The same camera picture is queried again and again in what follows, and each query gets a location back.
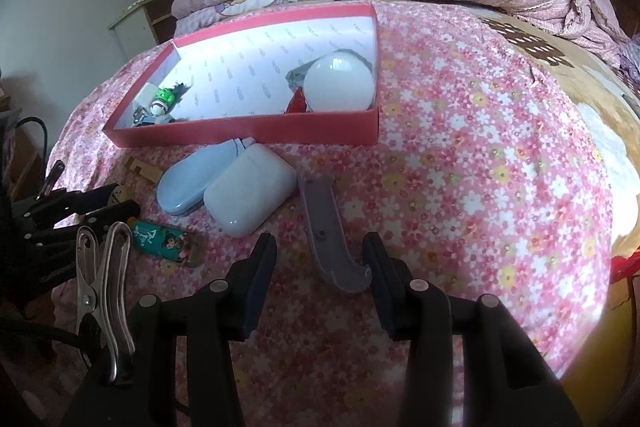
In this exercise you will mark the silver metal clip right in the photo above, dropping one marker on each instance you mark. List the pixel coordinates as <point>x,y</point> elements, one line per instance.
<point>101,319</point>

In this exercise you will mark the light blue oval case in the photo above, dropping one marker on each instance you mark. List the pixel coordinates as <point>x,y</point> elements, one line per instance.
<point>182,186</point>

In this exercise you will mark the red cardboard box tray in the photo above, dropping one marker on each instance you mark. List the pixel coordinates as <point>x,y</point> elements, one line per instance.
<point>236,71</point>

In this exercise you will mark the silver metal clip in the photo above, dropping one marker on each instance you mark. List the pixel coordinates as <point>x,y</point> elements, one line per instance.
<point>50,180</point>
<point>101,319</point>

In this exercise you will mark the grey curved plastic hook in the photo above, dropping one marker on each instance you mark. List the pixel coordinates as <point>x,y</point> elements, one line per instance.
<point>336,266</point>

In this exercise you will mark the grey bedside cabinet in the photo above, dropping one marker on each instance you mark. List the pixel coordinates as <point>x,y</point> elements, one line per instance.
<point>143,25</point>

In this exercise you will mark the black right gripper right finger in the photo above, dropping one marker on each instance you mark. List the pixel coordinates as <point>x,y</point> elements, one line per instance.
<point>414,310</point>

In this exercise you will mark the blue grey tape dispenser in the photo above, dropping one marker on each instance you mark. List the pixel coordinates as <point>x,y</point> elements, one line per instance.
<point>142,117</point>

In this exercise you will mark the wooden puzzle block piece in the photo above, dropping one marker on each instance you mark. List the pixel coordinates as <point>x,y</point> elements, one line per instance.
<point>143,169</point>

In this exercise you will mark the white plastic bottle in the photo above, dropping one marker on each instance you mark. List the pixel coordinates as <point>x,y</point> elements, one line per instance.
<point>339,82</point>

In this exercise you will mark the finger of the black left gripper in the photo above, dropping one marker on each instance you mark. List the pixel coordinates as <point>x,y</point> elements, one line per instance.
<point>101,220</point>
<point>94,199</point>

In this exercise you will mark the pink floral bed sheet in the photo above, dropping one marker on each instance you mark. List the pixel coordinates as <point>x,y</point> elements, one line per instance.
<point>425,156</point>

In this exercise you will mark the grey round gear piece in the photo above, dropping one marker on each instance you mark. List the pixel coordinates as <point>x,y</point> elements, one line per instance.
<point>296,76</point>

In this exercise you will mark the white earbuds case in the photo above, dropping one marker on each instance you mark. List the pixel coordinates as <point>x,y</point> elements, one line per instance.
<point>250,190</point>

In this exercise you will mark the purple ruffled pillow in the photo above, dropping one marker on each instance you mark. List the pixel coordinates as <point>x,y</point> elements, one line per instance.
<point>630,63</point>

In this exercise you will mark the beige cube block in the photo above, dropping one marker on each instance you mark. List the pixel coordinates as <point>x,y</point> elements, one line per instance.
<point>146,95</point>

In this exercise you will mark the silver metal clip left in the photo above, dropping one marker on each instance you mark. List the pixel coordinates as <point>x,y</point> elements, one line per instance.
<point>50,180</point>

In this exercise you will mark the green dragon figurine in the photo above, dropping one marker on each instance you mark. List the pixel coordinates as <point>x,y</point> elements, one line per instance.
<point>165,100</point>

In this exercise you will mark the wooden chinese chess piece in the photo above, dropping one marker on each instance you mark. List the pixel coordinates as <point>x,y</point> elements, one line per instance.
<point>121,193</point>

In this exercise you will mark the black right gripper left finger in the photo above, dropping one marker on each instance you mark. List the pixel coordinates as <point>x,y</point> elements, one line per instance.
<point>228,310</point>

